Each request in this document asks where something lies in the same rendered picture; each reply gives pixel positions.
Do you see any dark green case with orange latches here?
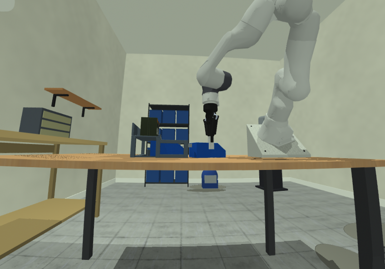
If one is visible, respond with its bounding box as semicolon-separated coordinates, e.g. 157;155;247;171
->
140;117;158;136

